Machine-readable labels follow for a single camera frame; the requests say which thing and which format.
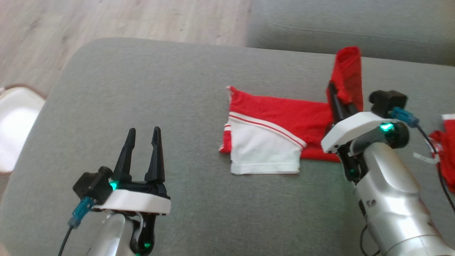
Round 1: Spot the white laundry basket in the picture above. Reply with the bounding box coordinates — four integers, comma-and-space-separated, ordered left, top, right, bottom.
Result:
0, 84, 47, 175

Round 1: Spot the right black cable teal plug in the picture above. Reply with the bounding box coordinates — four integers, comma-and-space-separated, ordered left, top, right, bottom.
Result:
390, 108, 455, 214

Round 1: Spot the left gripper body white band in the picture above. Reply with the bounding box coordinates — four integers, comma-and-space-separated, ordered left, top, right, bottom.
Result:
93, 180, 171, 256

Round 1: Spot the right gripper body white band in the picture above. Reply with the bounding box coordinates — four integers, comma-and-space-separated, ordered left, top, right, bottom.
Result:
321, 112, 391, 183

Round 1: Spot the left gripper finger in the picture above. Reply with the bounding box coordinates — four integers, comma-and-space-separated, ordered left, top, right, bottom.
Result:
113, 128, 137, 180
144, 127, 166, 182

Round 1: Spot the grey sofa back cushion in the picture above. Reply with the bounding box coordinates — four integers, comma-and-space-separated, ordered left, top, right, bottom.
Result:
246, 0, 455, 66

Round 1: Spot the black cable teal plug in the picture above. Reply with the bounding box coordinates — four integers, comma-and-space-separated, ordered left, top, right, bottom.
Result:
59, 197, 95, 256
390, 108, 455, 214

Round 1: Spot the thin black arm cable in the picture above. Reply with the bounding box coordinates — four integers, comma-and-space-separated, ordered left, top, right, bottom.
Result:
359, 223, 380, 256

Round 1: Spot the red shorts white trim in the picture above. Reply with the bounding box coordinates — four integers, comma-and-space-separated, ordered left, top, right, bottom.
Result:
428, 114, 455, 193

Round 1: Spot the left black cable teal plug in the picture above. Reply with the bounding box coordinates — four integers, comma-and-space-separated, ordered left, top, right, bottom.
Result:
59, 197, 95, 256

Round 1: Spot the red white basketball jersey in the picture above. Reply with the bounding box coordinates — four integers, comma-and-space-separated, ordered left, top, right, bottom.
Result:
219, 46, 364, 175

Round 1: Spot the grey sofa seat cushion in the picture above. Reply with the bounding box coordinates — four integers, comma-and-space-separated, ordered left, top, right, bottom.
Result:
0, 37, 455, 256

